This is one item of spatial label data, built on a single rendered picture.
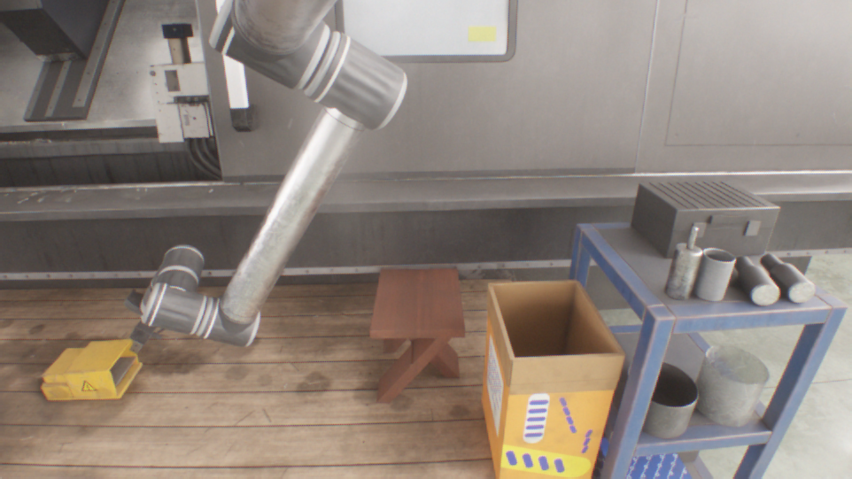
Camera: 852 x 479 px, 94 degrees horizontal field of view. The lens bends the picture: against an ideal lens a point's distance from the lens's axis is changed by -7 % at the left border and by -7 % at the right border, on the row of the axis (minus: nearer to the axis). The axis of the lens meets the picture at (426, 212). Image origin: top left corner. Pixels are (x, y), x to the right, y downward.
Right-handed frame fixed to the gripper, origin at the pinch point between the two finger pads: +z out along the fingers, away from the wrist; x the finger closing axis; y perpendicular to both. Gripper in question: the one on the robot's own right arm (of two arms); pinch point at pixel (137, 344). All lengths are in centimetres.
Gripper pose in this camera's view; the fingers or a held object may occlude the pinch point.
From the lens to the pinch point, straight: 162.6
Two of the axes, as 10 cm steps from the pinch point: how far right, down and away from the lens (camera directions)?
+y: 7.9, 5.3, 3.1
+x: -0.9, -4.0, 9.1
